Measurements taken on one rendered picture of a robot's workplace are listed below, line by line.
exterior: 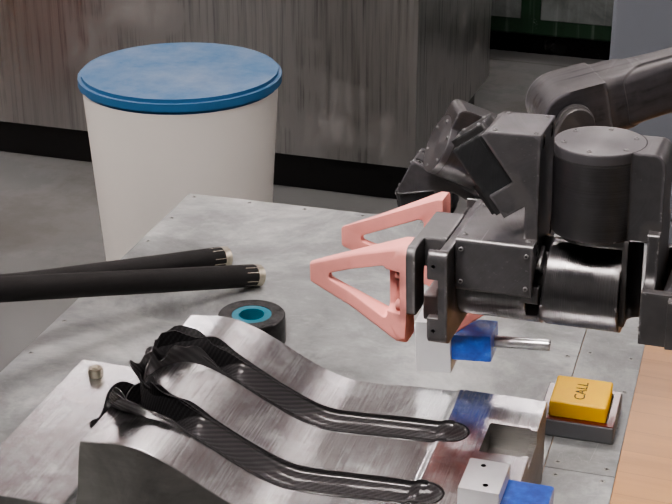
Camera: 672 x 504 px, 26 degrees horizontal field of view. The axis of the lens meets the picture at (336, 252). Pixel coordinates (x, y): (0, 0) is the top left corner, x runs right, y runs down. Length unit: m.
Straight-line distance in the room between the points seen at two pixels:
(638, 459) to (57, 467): 0.59
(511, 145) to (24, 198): 3.56
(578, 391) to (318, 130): 2.76
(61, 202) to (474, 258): 3.47
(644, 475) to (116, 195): 2.15
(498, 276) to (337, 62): 3.27
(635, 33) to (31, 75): 2.18
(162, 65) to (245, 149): 0.32
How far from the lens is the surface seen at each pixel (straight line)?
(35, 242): 4.09
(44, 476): 1.40
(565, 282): 0.93
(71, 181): 4.51
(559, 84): 1.37
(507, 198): 0.92
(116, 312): 1.83
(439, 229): 0.94
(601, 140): 0.92
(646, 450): 1.56
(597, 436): 1.55
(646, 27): 3.04
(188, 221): 2.08
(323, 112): 4.24
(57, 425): 1.47
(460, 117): 1.34
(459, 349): 1.45
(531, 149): 0.91
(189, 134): 3.32
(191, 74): 3.47
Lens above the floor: 1.60
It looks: 24 degrees down
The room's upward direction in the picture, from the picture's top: straight up
